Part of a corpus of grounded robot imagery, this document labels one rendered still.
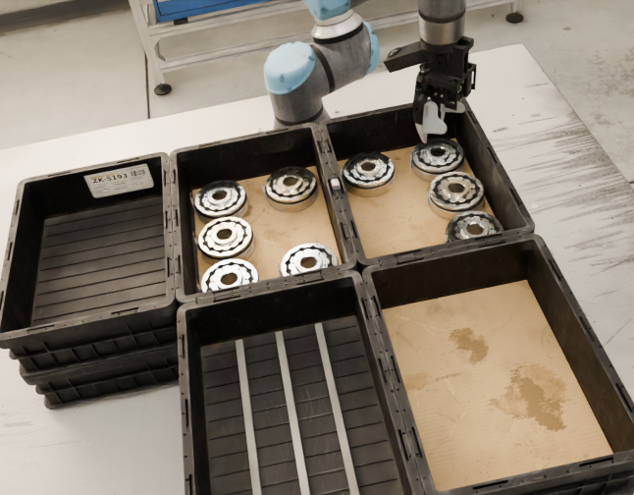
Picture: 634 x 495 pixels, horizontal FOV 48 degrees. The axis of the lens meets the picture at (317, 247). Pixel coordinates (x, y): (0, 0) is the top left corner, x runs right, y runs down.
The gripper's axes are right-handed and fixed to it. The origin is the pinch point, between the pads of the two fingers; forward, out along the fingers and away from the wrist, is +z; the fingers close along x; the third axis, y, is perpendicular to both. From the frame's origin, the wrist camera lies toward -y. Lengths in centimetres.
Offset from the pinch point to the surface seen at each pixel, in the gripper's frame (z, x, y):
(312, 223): 11.8, -22.9, -12.4
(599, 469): 2, -47, 51
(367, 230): 11.8, -19.1, -2.2
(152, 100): 95, 64, -177
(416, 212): 11.8, -10.6, 3.4
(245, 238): 8.6, -34.5, -18.8
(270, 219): 11.8, -26.2, -20.2
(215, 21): 66, 93, -156
